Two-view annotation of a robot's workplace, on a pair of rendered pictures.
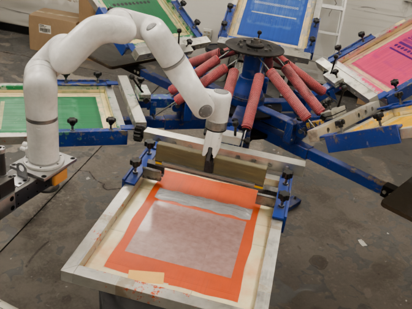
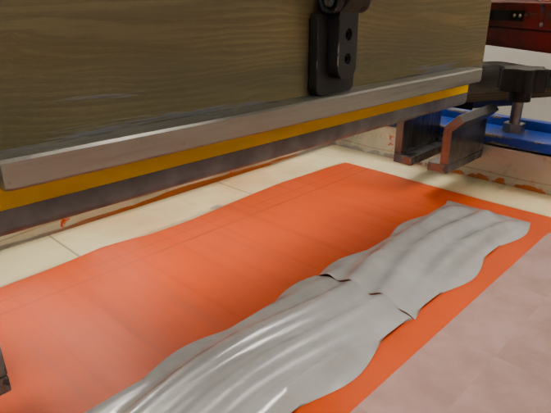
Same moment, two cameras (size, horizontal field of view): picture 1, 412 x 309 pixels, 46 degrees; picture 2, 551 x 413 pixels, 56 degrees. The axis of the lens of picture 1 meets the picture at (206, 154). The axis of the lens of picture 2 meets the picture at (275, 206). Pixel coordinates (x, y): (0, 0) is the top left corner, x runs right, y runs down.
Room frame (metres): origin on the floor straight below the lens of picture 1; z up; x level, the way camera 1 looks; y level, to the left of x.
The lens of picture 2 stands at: (1.38, 0.23, 1.12)
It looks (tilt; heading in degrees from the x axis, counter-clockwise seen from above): 22 degrees down; 305
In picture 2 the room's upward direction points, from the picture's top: straight up
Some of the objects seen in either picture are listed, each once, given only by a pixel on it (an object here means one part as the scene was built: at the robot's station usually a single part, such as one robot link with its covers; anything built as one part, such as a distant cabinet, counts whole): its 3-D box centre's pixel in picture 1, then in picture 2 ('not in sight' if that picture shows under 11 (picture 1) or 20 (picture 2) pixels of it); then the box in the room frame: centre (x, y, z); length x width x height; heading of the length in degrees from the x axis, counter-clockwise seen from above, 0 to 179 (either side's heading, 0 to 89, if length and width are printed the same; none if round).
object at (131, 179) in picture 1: (141, 168); not in sight; (1.64, 0.24, 0.98); 0.30 x 0.05 x 0.07; 170
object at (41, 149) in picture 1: (39, 138); not in sight; (1.34, 0.53, 1.21); 0.16 x 0.13 x 0.15; 69
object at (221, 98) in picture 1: (207, 103); not in sight; (1.53, 0.02, 1.33); 0.15 x 0.10 x 0.11; 110
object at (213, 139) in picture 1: (214, 138); not in sight; (1.53, -0.02, 1.20); 0.10 x 0.07 x 0.11; 170
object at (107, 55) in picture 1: (159, 78); not in sight; (2.82, 0.35, 0.91); 1.34 x 0.40 x 0.08; 50
